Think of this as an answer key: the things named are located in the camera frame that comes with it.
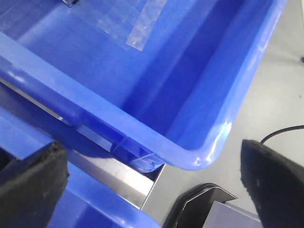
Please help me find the clear tape strip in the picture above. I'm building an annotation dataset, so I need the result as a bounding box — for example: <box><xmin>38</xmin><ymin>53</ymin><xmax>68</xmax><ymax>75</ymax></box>
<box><xmin>96</xmin><ymin>0</ymin><xmax>167</xmax><ymax>51</ymax></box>

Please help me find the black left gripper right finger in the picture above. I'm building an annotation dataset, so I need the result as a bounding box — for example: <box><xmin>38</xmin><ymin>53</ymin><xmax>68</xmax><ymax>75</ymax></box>
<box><xmin>240</xmin><ymin>140</ymin><xmax>304</xmax><ymax>228</ymax></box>

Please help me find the red push button raised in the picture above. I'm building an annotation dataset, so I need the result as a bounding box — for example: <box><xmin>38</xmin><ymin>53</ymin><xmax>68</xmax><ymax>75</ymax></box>
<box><xmin>62</xmin><ymin>0</ymin><xmax>78</xmax><ymax>7</ymax></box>

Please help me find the blue target crate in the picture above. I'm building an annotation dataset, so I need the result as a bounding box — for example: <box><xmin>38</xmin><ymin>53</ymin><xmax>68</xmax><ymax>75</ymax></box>
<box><xmin>0</xmin><ymin>0</ymin><xmax>286</xmax><ymax>172</ymax></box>

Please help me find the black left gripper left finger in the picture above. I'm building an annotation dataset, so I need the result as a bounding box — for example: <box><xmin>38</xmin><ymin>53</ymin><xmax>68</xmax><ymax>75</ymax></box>
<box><xmin>0</xmin><ymin>141</ymin><xmax>69</xmax><ymax>228</ymax></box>

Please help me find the black cable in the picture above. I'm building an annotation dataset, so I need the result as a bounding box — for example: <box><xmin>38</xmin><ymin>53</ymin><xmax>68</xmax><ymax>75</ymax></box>
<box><xmin>260</xmin><ymin>125</ymin><xmax>304</xmax><ymax>144</ymax></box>

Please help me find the black metal bracket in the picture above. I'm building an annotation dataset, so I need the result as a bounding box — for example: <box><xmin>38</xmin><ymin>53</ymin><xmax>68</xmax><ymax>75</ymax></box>
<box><xmin>161</xmin><ymin>182</ymin><xmax>264</xmax><ymax>228</ymax></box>

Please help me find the blue source crate with buttons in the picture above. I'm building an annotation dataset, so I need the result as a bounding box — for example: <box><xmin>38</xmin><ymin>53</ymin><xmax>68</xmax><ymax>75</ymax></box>
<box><xmin>0</xmin><ymin>108</ymin><xmax>160</xmax><ymax>228</ymax></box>

